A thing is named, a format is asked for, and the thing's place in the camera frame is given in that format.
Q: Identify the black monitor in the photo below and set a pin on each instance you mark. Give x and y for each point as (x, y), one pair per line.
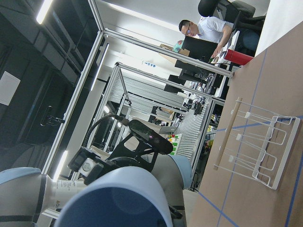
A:
(199, 49)

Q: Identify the red cylinder roll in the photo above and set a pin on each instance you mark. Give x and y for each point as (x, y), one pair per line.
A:
(237, 57)

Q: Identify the white wire cup rack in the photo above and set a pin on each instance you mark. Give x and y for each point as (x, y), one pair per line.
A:
(257, 143)

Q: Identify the man in white shirt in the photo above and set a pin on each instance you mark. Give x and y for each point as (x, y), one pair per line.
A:
(211, 29)

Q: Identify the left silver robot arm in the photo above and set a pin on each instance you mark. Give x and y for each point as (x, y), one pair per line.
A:
(25, 193)

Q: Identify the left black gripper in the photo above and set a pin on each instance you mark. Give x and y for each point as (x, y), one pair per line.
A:
(91, 164)

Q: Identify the blue plastic cup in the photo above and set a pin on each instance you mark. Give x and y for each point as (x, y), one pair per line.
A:
(125, 197)

